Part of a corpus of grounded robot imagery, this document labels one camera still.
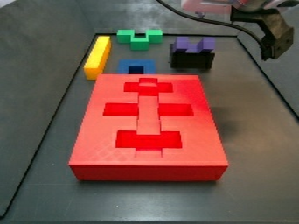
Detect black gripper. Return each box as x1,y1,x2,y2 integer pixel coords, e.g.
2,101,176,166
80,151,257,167
229,8,295,60

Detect purple U-shaped block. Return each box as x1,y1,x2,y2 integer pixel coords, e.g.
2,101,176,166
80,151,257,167
172,37,215,53

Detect red puzzle board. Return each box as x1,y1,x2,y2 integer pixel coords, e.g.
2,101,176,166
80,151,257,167
69,74,228,181

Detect green zigzag block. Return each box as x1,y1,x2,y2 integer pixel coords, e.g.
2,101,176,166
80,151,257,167
116,30,164,51

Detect blue U-shaped block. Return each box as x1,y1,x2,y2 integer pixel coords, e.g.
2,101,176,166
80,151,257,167
117,59,156,74

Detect yellow long block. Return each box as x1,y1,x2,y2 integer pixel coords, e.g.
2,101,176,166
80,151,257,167
84,36,111,80

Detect black cable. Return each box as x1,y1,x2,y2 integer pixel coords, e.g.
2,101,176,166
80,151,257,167
155,0,267,45

